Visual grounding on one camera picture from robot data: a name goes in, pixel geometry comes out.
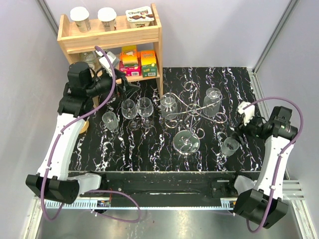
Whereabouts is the clear stemmed wine glass right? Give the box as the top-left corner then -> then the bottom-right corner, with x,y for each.
137,97 -> 154,129

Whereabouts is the left white lidded cup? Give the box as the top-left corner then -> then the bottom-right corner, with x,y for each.
70,6 -> 91,33

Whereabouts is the round yellow wooden coaster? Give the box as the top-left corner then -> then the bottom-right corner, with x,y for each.
80,120 -> 89,134

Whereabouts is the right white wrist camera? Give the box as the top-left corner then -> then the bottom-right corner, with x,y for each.
237,102 -> 255,126

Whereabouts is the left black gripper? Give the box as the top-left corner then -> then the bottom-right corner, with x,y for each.
86,68 -> 140,101

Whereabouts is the chrome wine glass rack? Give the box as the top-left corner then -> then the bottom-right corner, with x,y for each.
164,92 -> 228,156

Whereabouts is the clear stemmed wine glass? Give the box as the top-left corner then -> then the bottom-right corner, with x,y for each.
121,99 -> 141,130
137,97 -> 154,129

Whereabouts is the Chobani yogurt tub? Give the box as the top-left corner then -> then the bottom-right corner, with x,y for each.
125,6 -> 155,28

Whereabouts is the left clear glass bottle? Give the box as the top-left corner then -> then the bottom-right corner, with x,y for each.
79,51 -> 98,72

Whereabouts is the pink sponge box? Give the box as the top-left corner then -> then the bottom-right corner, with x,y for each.
119,45 -> 141,76

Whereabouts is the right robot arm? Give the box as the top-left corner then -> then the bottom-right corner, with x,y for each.
226,102 -> 298,229

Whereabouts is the wooden two-tier shelf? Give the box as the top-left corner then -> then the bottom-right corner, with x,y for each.
57,3 -> 163,96

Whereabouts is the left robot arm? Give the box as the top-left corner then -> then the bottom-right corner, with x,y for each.
25,62 -> 140,204

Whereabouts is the right white lidded cup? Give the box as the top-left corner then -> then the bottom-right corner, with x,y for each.
98,7 -> 117,31

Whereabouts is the green Scrub Daddy box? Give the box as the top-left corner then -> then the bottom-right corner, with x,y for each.
140,50 -> 158,78

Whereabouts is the ribbed goblet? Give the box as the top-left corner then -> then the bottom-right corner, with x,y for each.
102,112 -> 119,132
160,93 -> 177,120
202,88 -> 222,117
221,137 -> 240,157

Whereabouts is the clear stemmed wine glass left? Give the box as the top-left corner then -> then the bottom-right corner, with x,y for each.
121,99 -> 141,130

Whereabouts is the white lidded cup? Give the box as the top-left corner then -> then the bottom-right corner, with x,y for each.
98,7 -> 117,31
70,6 -> 91,33

